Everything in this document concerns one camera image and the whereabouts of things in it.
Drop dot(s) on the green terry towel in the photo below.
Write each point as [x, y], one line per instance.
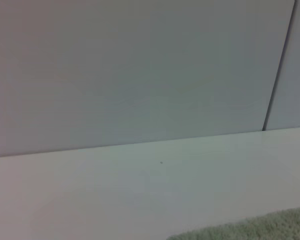
[265, 227]

